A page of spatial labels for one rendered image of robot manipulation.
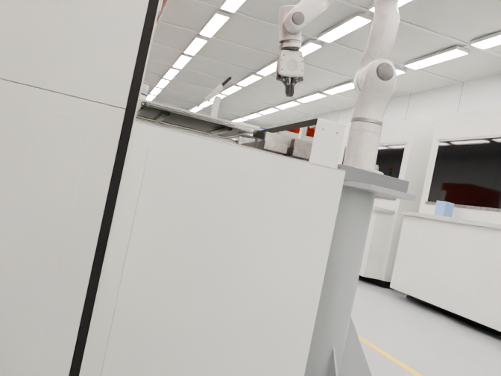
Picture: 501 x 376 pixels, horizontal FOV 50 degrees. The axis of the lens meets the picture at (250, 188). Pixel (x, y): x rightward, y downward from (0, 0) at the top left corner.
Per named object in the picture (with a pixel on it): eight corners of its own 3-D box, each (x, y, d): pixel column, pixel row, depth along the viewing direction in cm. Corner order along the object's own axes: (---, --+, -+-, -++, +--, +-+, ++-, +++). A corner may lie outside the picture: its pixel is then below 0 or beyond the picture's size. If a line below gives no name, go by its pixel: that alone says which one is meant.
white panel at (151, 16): (125, 109, 117) (163, -69, 118) (111, 132, 195) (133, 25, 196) (139, 112, 118) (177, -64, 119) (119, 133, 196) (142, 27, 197)
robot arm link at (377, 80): (376, 130, 210) (385, 71, 212) (393, 122, 192) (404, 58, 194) (346, 124, 209) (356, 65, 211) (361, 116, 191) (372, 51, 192)
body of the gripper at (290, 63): (280, 45, 197) (280, 75, 198) (306, 46, 200) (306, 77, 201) (273, 48, 205) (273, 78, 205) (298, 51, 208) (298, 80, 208)
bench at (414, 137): (363, 284, 608) (397, 113, 613) (303, 258, 780) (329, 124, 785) (442, 298, 639) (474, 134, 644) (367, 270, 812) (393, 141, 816)
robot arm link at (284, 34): (304, 39, 198) (297, 45, 207) (304, 3, 198) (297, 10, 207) (282, 38, 197) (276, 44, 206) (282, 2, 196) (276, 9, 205)
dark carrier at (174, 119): (143, 104, 160) (144, 103, 160) (134, 115, 193) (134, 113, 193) (250, 131, 170) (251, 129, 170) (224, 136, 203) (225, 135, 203)
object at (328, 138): (309, 163, 158) (318, 117, 158) (253, 164, 211) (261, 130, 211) (337, 170, 161) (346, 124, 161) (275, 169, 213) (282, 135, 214)
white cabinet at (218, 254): (62, 437, 135) (130, 120, 136) (73, 327, 227) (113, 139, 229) (294, 451, 153) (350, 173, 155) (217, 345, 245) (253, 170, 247)
